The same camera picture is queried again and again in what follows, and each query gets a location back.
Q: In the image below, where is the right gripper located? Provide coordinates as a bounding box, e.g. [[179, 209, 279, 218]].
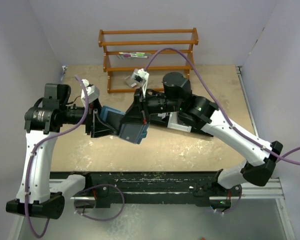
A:
[[120, 86, 181, 126]]

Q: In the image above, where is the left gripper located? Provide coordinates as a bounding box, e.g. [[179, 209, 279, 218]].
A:
[[60, 97, 117, 138]]

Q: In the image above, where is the blue card holder wallet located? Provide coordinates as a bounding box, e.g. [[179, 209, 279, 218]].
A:
[[100, 106, 149, 144]]

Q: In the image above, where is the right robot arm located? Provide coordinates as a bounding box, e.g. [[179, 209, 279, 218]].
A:
[[118, 72, 283, 196]]

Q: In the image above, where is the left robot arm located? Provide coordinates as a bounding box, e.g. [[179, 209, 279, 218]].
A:
[[5, 79, 114, 220]]

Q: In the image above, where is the white card in tray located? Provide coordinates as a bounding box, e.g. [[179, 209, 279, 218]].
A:
[[157, 112, 170, 119]]

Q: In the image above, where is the small clear plastic box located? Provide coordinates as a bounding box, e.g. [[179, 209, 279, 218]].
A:
[[124, 76, 138, 88]]

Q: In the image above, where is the black and white organizer tray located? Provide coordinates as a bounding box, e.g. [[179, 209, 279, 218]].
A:
[[149, 112, 214, 138]]

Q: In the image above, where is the wooden three-tier shelf rack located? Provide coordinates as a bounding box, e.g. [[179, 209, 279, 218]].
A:
[[98, 27, 199, 94]]

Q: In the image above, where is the green marker pen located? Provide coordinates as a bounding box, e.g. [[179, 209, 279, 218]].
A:
[[129, 52, 152, 56]]

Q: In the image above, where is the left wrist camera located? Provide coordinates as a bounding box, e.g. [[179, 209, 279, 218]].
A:
[[82, 79, 100, 104]]

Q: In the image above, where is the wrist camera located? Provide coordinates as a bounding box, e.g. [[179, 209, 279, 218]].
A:
[[82, 79, 100, 104], [130, 68, 150, 98]]

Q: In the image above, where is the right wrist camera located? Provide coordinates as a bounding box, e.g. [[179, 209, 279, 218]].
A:
[[130, 68, 150, 98]]

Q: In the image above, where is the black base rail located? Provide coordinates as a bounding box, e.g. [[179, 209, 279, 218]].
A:
[[49, 171, 241, 208]]

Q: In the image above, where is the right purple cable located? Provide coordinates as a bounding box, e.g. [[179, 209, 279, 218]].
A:
[[144, 47, 300, 218]]

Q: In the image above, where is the purple cable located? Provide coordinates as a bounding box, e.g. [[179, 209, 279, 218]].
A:
[[24, 74, 127, 238], [144, 47, 300, 218]]

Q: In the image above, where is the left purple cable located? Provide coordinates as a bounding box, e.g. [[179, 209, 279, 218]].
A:
[[24, 74, 127, 238]]

